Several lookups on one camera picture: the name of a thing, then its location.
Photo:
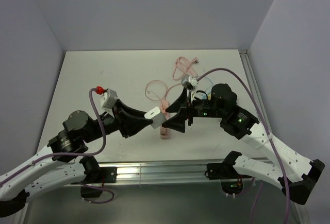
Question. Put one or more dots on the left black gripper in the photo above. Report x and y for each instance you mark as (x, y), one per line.
(129, 120)

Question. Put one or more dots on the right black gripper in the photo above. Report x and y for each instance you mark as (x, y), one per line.
(178, 121)

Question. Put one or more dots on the white charger plug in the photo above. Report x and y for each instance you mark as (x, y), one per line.
(156, 116)

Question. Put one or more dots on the pink power strip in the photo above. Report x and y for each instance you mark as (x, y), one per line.
(164, 132)

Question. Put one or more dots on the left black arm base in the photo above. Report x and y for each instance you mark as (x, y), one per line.
(106, 175)

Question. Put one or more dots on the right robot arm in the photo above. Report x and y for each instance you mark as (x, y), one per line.
(294, 174)

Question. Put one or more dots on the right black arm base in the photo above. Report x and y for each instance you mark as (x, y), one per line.
(232, 183)

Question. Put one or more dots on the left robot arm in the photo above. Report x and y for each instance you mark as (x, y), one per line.
(69, 157)

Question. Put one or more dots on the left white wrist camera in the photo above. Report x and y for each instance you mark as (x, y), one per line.
(108, 98)

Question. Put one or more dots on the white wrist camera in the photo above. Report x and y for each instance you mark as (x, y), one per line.
(108, 98)
(190, 83)

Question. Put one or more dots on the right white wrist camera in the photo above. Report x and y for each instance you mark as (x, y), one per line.
(190, 83)

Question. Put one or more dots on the aluminium front rail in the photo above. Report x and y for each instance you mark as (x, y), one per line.
(154, 173)

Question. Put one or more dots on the aluminium side rail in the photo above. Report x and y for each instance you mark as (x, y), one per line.
(253, 84)

